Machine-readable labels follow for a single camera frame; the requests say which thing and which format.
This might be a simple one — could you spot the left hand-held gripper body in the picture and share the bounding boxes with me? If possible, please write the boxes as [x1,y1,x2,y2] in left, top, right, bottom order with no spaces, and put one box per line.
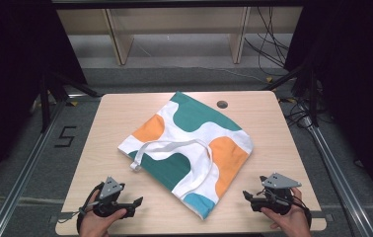
[91,176,136,219]

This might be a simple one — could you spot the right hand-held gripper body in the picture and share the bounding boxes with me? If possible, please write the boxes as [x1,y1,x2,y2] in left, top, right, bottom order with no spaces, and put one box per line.
[250,172,303,216]

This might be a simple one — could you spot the white teal orange tote bag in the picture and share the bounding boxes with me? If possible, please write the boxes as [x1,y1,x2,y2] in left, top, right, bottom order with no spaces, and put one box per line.
[117,91,255,221]

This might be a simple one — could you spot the person's right hand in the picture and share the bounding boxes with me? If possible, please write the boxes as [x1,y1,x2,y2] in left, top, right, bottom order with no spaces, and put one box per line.
[260,186,313,237]

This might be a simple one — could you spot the person's left hand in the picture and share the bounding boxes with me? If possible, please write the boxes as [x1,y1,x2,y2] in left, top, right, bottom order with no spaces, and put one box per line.
[79,190,128,237]

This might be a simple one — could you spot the grey tape strip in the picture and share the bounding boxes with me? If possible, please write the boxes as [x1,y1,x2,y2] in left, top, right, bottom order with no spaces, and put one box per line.
[308,209,335,223]
[49,211,74,225]

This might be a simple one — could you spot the black metal stand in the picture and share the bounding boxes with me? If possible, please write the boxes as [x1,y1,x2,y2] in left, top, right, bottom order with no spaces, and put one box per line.
[38,69,103,133]
[261,60,321,128]

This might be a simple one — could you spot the black curtain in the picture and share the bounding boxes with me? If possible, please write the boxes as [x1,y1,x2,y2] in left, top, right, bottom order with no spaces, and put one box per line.
[282,0,373,208]
[0,0,89,198]

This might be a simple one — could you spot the light wooden shelf unit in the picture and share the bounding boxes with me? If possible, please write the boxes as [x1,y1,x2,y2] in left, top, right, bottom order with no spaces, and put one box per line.
[55,5,305,66]

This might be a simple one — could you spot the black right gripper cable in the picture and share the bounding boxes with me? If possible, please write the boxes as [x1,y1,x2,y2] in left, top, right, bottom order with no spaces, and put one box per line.
[289,194,314,229]

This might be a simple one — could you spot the thin grey cord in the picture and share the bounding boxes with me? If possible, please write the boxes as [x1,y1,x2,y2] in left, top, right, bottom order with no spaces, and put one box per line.
[57,200,101,225]

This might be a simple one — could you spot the aluminium floor rail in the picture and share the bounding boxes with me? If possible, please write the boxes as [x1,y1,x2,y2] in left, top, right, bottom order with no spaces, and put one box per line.
[0,94,103,237]
[300,104,373,237]

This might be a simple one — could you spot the tangle of black floor cables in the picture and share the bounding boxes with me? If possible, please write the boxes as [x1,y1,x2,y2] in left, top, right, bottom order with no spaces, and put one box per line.
[278,94,336,130]

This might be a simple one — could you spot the thin white floor cable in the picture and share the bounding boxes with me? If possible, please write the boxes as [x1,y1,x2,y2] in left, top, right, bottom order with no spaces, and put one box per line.
[179,64,268,84]

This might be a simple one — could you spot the bundle of black cables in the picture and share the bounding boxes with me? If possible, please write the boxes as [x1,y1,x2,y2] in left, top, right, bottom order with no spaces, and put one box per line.
[243,6,291,77]

